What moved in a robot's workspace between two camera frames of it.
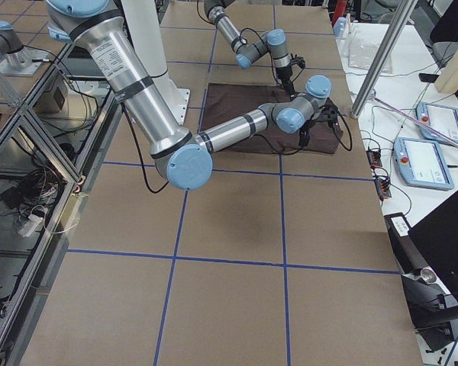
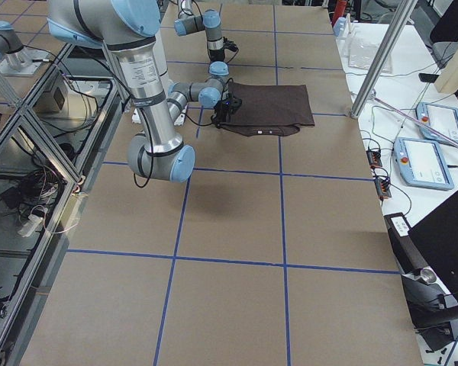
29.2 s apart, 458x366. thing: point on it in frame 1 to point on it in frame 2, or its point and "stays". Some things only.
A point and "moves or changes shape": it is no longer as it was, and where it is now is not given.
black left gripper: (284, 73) to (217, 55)
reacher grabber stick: (443, 136) stays
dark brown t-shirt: (224, 101) moves or changes shape
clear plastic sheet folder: (362, 48) stays
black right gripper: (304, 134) to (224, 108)
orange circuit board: (374, 157) stays
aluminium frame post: (381, 59) stays
